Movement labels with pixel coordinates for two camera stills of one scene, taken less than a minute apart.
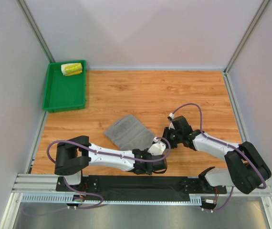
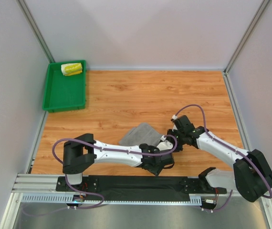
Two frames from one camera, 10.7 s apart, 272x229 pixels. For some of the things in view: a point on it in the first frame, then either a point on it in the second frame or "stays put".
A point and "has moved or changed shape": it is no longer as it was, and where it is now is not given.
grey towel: [129, 133] has moved or changed shape
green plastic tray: [62, 93] stays put
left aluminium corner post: [35, 30] stays put
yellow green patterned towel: [71, 68] stays put
